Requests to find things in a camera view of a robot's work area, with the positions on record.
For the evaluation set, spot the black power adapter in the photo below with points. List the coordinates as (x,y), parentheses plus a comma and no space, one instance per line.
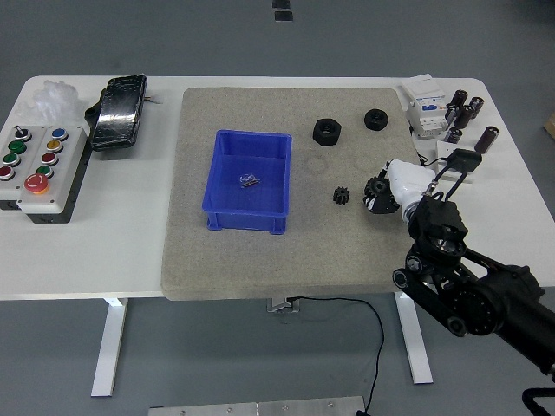
(466,157)

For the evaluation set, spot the clear crumpled plastic wrap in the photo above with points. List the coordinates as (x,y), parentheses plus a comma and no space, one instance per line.
(52,102)

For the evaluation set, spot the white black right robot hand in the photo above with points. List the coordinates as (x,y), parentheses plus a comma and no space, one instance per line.
(407,180)

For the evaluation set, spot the large black hex nut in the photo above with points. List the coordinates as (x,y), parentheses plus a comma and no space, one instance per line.
(328,132)

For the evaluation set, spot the black wrapped foot pedal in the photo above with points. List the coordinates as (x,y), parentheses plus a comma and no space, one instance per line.
(118,112)

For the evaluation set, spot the small black hex nut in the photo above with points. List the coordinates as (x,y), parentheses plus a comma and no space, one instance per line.
(375,119)

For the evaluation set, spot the white socket block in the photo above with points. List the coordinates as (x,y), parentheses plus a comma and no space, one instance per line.
(444,147)

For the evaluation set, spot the grey emergency-stop button box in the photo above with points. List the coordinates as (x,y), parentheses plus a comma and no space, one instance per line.
(60,195)

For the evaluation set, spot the grey-brown mat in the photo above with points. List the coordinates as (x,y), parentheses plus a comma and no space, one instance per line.
(269,268)

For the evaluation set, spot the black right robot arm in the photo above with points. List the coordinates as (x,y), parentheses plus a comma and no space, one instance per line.
(477,299)

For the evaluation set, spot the silver metal plate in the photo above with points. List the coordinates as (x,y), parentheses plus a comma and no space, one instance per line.
(260,408)

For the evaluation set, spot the large black gear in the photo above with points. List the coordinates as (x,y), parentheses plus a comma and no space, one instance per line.
(375,187)

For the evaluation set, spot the brown cardboard box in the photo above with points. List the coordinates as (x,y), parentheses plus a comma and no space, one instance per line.
(550,125)

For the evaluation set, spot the black floor marker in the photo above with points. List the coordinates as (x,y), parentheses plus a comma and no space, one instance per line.
(282,3)
(284,16)

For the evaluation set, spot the grey table control box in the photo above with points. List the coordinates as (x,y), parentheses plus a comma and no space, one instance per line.
(282,305)

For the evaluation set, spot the small black gear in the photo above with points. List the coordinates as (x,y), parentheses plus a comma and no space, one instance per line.
(342,196)

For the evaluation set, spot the white circuit breaker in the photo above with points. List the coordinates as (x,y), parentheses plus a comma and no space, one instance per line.
(427,115)

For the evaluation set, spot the white table leg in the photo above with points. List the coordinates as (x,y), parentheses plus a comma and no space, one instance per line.
(108,346)
(418,346)

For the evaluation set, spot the blue plastic box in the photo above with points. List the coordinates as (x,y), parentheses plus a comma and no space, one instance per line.
(243,199)

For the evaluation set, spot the dark cylindrical capacitor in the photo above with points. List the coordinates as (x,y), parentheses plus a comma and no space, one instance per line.
(465,117)
(451,114)
(487,139)
(459,98)
(453,135)
(476,107)

